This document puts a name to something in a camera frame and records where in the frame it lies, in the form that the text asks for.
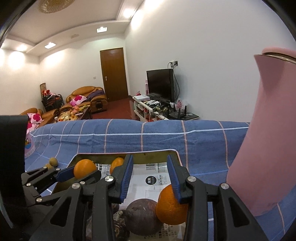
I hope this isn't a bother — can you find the orange fruit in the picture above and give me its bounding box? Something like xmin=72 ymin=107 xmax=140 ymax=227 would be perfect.
xmin=109 ymin=157 xmax=125 ymax=174
xmin=74 ymin=159 xmax=97 ymax=179
xmin=156 ymin=184 xmax=188 ymax=225

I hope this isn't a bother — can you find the brown wooden door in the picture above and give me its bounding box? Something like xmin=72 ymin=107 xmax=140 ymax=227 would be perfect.
xmin=100 ymin=48 xmax=128 ymax=102

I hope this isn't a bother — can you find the brown leather armchair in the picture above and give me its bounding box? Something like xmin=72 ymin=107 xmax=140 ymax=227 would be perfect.
xmin=60 ymin=86 xmax=108 ymax=113

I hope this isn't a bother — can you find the pink floral pillow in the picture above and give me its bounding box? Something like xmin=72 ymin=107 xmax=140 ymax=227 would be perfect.
xmin=70 ymin=95 xmax=87 ymax=106
xmin=27 ymin=123 xmax=39 ymax=134
xmin=27 ymin=113 xmax=43 ymax=124

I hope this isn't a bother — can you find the brown leather sofa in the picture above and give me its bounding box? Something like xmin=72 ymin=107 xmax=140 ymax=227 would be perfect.
xmin=20 ymin=108 xmax=59 ymax=130

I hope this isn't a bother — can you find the round gold ceiling lamp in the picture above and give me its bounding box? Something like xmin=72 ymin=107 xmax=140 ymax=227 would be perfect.
xmin=38 ymin=0 xmax=75 ymax=14

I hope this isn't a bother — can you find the black rack with clutter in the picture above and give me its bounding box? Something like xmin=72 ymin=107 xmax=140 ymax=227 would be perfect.
xmin=40 ymin=83 xmax=64 ymax=112

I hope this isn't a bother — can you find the pink cartoon mug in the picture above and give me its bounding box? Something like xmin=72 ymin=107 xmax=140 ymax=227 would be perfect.
xmin=25 ymin=133 xmax=36 ymax=158

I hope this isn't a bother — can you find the printed paper leaflet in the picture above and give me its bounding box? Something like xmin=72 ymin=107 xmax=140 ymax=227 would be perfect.
xmin=92 ymin=162 xmax=186 ymax=241

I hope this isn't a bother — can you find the dark purple mangosteen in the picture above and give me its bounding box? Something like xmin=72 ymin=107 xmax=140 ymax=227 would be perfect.
xmin=121 ymin=198 xmax=163 ymax=236

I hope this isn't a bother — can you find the pink metal tin box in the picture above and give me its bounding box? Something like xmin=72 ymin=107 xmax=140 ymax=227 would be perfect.
xmin=53 ymin=149 xmax=186 ymax=241

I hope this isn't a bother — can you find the green kiwi fruit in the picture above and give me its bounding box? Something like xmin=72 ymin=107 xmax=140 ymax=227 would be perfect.
xmin=45 ymin=163 xmax=53 ymax=169
xmin=49 ymin=157 xmax=59 ymax=167

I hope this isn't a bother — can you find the pink electric kettle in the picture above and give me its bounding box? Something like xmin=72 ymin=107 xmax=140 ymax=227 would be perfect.
xmin=226 ymin=47 xmax=295 ymax=216

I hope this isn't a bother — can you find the cluttered coffee table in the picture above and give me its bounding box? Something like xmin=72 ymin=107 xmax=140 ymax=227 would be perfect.
xmin=56 ymin=105 xmax=92 ymax=122

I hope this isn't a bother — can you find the blue plaid tablecloth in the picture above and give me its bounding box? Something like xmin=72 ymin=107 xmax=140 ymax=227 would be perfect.
xmin=24 ymin=118 xmax=296 ymax=241

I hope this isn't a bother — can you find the white tv stand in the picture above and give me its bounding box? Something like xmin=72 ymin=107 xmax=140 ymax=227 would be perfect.
xmin=132 ymin=95 xmax=200 ymax=122

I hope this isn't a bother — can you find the black television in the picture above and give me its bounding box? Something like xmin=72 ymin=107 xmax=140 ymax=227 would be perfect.
xmin=147 ymin=68 xmax=175 ymax=102

